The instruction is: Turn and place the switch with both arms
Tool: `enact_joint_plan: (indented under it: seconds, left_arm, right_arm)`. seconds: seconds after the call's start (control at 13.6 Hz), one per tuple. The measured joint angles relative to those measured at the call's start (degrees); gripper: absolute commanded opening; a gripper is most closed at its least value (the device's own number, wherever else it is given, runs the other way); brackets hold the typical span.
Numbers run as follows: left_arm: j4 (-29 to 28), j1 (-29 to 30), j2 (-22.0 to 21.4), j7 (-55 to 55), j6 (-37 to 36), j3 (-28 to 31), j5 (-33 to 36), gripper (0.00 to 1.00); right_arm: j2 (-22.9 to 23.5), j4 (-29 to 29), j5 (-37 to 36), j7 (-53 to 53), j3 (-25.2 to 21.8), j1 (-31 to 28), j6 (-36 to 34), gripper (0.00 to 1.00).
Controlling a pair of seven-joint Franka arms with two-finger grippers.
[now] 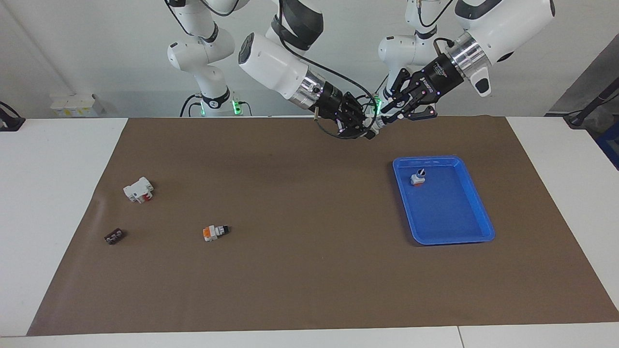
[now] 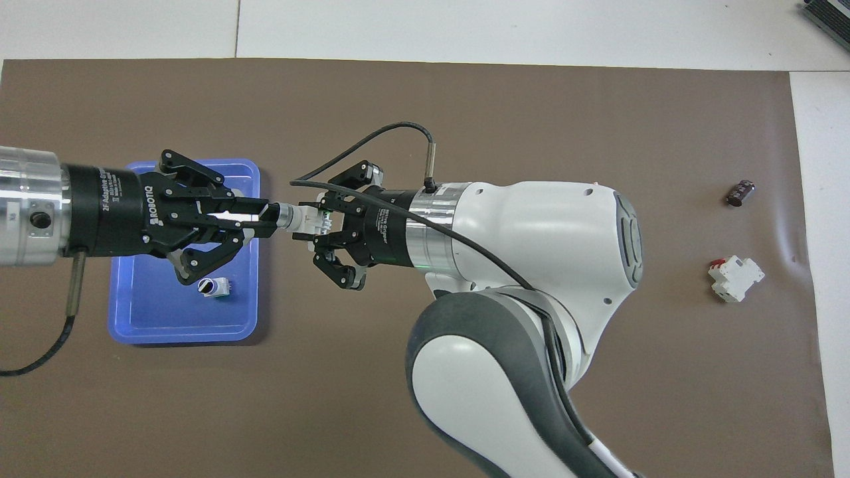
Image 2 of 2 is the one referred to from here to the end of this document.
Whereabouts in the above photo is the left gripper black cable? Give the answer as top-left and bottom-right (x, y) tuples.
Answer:
(0, 251), (88, 378)

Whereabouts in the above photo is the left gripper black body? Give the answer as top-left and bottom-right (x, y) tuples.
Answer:
(63, 164), (201, 260)

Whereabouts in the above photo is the small dark brown component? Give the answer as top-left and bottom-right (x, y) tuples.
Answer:
(726, 179), (757, 207)

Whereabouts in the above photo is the white-backed selector switch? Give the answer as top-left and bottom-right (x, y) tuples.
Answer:
(268, 202), (333, 240)

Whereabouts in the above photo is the blue plastic tray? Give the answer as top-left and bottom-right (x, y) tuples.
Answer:
(108, 158), (261, 345)

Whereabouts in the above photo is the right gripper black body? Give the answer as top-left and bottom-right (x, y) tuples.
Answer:
(341, 189), (418, 268)

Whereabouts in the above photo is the white circuit breaker red lever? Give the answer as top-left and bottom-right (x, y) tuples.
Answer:
(708, 256), (766, 303)

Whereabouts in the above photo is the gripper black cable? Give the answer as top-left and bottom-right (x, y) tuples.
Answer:
(0, 251), (88, 378)
(290, 121), (536, 290)

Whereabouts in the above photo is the grey ridged metal device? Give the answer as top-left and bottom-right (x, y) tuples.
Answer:
(799, 0), (850, 34)

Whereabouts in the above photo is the brown table mat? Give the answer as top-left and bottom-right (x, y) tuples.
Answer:
(0, 58), (836, 478)

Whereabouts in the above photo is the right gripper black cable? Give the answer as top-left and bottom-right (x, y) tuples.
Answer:
(290, 121), (536, 290)

